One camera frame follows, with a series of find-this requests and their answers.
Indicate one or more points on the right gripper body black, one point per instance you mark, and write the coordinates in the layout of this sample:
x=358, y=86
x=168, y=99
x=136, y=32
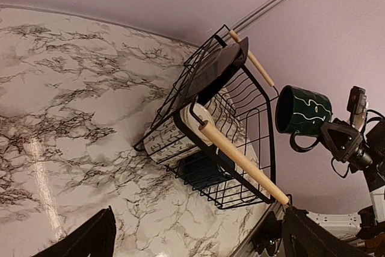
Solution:
x=370, y=151

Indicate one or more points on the aluminium front table rail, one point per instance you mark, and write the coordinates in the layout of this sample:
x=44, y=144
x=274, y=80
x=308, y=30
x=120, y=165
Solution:
x=265, y=239

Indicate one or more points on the dark blue mug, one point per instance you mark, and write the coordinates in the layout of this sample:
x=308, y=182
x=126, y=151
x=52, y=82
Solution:
x=201, y=172

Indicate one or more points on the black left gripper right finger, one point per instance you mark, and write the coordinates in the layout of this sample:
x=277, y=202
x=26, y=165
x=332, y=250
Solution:
x=303, y=237

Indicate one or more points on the wooden rack handle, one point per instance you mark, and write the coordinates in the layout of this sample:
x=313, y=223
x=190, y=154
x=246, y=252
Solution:
x=218, y=139
x=254, y=60

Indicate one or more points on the front wooden rack handle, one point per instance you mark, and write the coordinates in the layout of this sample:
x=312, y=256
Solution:
x=218, y=139

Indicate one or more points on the rear wooden rack handle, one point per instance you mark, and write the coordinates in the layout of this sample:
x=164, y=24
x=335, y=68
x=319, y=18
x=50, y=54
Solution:
x=254, y=60

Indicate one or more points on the dark green mug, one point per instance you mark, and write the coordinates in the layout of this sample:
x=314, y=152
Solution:
x=301, y=112

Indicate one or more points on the white patterned mug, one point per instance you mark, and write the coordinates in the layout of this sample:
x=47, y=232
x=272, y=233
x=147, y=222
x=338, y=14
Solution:
x=167, y=144

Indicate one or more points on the black round plate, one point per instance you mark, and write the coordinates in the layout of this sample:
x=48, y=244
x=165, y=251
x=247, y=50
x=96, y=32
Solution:
x=213, y=73

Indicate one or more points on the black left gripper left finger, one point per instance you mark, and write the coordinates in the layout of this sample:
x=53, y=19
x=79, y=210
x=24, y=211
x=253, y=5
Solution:
x=95, y=237

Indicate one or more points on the black wire dish rack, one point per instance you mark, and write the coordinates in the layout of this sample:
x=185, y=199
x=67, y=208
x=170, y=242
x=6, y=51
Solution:
x=253, y=105

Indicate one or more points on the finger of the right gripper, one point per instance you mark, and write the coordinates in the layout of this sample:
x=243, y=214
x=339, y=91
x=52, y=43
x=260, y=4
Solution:
x=342, y=140

